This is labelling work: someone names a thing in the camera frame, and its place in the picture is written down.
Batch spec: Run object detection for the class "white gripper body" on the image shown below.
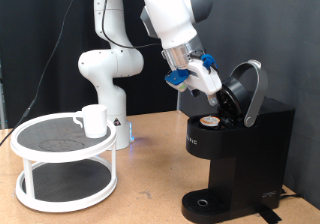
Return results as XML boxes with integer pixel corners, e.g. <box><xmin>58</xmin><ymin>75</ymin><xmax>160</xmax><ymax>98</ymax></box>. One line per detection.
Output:
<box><xmin>184</xmin><ymin>59</ymin><xmax>224</xmax><ymax>97</ymax></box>

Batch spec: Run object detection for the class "mint chocolate coffee pod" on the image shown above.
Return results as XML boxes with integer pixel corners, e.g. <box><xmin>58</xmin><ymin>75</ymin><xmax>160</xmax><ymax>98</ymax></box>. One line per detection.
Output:
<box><xmin>199</xmin><ymin>115</ymin><xmax>222</xmax><ymax>129</ymax></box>

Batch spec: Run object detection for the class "black Keurig coffee machine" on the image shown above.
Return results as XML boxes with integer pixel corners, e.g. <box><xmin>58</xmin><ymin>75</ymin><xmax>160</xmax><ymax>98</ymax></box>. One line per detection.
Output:
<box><xmin>180</xmin><ymin>59</ymin><xmax>296</xmax><ymax>224</ymax></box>

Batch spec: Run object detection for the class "white mug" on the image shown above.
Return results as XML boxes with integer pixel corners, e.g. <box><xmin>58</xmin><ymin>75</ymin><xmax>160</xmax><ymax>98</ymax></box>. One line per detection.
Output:
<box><xmin>72</xmin><ymin>103</ymin><xmax>109</xmax><ymax>139</ymax></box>

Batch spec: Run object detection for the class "vertical metal pole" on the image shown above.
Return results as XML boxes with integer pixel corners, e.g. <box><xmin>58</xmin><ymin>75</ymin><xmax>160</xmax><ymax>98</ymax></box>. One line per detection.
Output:
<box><xmin>176</xmin><ymin>89</ymin><xmax>188</xmax><ymax>112</ymax></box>

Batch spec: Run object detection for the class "black tape strip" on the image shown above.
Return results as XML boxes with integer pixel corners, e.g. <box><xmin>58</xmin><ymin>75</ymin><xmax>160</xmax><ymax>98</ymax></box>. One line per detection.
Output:
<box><xmin>258</xmin><ymin>205</ymin><xmax>283</xmax><ymax>224</ymax></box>

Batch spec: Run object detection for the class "white two-tier turntable stand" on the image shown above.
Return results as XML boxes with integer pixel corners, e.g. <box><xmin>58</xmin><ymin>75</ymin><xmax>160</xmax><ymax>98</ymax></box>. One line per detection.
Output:
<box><xmin>9</xmin><ymin>111</ymin><xmax>119</xmax><ymax>214</ymax></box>

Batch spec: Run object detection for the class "black backdrop curtain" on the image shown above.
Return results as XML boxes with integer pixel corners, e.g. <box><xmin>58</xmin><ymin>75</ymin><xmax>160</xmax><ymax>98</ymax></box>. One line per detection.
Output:
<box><xmin>0</xmin><ymin>0</ymin><xmax>185</xmax><ymax>130</ymax></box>

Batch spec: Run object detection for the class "blue cable clip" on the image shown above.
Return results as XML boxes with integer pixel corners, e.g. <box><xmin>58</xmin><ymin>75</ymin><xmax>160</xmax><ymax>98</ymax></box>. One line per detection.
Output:
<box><xmin>200</xmin><ymin>53</ymin><xmax>218</xmax><ymax>70</ymax></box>

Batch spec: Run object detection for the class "black machine power cord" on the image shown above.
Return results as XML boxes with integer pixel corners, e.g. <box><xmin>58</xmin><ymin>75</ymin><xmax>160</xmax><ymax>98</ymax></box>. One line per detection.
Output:
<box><xmin>279</xmin><ymin>187</ymin><xmax>303</xmax><ymax>200</ymax></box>

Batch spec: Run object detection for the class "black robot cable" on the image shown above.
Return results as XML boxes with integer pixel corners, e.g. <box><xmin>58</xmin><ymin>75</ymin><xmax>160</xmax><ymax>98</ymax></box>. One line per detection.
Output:
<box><xmin>0</xmin><ymin>0</ymin><xmax>162</xmax><ymax>147</ymax></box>

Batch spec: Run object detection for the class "grey frame bar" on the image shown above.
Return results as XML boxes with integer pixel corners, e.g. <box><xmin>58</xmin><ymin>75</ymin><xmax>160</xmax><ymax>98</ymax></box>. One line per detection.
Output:
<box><xmin>0</xmin><ymin>60</ymin><xmax>7</xmax><ymax>130</ymax></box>

